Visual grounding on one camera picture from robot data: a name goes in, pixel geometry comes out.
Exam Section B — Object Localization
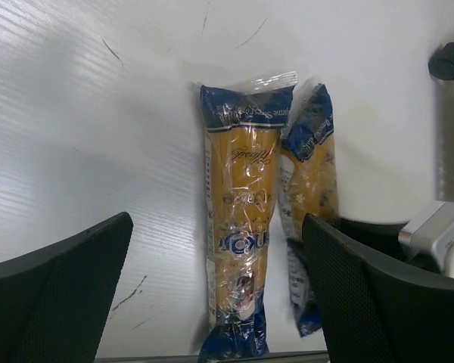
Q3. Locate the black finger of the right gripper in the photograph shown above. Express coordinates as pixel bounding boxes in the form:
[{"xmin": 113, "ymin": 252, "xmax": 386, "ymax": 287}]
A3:
[{"xmin": 331, "ymin": 217, "xmax": 413, "ymax": 262}]

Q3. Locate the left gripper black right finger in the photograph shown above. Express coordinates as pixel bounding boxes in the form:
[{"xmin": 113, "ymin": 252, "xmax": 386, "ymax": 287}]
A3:
[{"xmin": 303, "ymin": 215, "xmax": 454, "ymax": 362}]

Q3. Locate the front aluminium rail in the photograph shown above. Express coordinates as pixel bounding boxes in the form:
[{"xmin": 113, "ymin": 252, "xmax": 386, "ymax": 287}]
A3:
[{"xmin": 94, "ymin": 349, "xmax": 330, "ymax": 363}]

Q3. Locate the cream two-tier shelf cart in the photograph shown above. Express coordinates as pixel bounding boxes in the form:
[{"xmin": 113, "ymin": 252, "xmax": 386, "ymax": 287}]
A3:
[{"xmin": 428, "ymin": 42, "xmax": 454, "ymax": 202}]

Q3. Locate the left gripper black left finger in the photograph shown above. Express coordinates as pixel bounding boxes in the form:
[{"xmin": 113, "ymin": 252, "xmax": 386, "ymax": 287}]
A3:
[{"xmin": 0, "ymin": 212, "xmax": 133, "ymax": 362}]

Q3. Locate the yellow spaghetti bag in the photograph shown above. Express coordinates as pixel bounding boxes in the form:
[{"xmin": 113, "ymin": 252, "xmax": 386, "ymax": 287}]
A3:
[
  {"xmin": 198, "ymin": 71, "xmax": 297, "ymax": 362},
  {"xmin": 278, "ymin": 78, "xmax": 340, "ymax": 337}
]

